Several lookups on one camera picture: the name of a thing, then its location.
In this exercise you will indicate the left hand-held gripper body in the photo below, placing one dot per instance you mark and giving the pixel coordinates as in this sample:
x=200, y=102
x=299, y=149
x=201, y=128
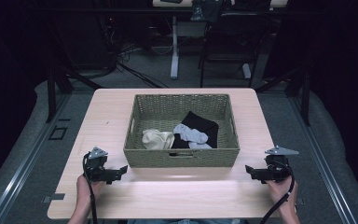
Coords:
x=97, y=162

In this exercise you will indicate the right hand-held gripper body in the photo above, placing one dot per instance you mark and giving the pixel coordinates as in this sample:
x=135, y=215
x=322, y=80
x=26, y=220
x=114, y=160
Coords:
x=276, y=168

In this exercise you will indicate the person's right hand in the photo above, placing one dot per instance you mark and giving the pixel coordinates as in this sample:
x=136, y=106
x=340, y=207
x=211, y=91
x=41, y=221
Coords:
x=281, y=190

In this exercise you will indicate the person's left hand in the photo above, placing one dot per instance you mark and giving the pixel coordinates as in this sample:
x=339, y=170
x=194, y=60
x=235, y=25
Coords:
x=85, y=189

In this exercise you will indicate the cream cloth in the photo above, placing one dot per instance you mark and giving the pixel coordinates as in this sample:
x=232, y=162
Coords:
x=157, y=139

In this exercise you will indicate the woven green basket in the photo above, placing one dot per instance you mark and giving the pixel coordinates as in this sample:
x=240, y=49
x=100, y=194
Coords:
x=155, y=110

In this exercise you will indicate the grey sock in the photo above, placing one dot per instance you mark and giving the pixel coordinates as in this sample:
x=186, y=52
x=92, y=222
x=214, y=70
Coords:
x=192, y=134

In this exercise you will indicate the black cloth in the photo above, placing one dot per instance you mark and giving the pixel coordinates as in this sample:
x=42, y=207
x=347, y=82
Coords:
x=199, y=123

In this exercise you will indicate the black metal stand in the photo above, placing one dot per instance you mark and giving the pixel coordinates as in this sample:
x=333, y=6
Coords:
x=52, y=93
x=303, y=96

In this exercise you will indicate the black chair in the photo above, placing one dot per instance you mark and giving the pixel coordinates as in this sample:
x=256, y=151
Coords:
x=234, y=40

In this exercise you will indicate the dark bag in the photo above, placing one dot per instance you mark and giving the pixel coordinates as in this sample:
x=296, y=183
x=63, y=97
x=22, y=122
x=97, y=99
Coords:
x=205, y=10

